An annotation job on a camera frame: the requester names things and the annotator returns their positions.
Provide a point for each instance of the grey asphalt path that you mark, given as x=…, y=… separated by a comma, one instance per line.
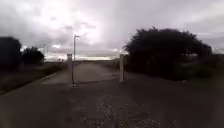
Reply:
x=100, y=100

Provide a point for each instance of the street lamp pole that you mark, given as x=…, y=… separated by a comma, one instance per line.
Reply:
x=73, y=60

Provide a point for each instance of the large dark bush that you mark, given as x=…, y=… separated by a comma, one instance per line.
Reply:
x=163, y=50

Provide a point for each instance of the dark tree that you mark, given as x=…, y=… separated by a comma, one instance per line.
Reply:
x=9, y=53
x=32, y=55

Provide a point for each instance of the grass slope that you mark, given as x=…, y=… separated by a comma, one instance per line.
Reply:
x=203, y=71

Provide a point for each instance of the grass verge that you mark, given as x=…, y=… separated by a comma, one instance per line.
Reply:
x=20, y=78

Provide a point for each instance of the pale gate post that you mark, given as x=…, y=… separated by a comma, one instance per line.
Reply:
x=121, y=68

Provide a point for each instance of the sign on post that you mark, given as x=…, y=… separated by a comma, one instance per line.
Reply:
x=69, y=60

